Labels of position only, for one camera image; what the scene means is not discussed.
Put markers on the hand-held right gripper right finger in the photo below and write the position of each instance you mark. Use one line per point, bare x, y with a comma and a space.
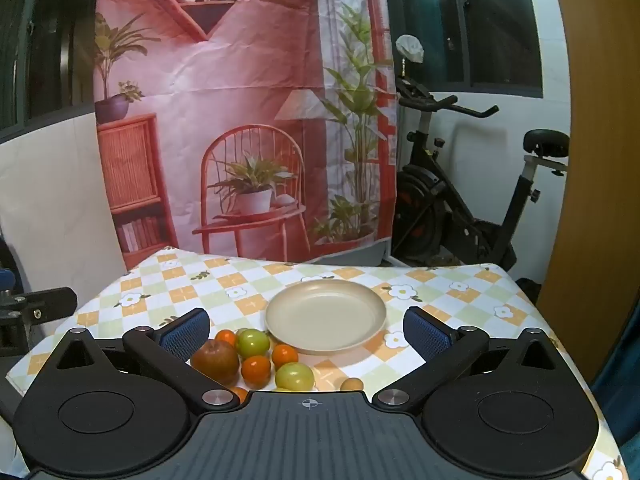
425, 335

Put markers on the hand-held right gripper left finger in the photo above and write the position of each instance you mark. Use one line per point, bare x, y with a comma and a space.
182, 335

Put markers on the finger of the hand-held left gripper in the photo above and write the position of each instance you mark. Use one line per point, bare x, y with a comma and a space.
50, 304

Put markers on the mottled red yellow apple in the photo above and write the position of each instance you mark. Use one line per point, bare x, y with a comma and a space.
215, 362

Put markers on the orange tangerine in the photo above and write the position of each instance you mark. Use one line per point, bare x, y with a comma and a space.
256, 371
284, 355
226, 338

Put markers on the green round fruit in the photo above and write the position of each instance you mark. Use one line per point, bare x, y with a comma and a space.
253, 343
295, 376

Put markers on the small brown fruit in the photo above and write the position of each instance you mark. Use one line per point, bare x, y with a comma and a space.
351, 384

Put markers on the beige round plate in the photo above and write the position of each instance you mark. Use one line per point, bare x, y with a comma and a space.
325, 315

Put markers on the checkered flower tablecloth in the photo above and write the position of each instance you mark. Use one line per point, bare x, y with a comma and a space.
450, 305

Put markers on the black exercise bike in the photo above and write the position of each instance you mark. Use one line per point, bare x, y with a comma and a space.
425, 200

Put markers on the dark blue cloth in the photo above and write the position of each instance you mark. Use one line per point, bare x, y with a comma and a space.
620, 400

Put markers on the wooden door panel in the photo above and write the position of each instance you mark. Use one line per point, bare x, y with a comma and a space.
600, 160

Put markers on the printed backdrop cloth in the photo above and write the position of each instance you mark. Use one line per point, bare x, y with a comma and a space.
250, 85

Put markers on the dark framed window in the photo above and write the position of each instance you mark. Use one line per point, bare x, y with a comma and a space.
490, 25
45, 35

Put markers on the white cloth on bike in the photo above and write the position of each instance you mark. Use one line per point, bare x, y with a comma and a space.
410, 46

